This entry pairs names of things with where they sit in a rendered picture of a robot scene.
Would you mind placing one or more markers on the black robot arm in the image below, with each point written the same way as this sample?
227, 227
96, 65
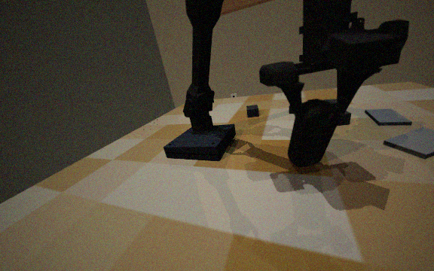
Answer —
346, 49

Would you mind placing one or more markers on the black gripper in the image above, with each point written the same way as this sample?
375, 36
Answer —
285, 74

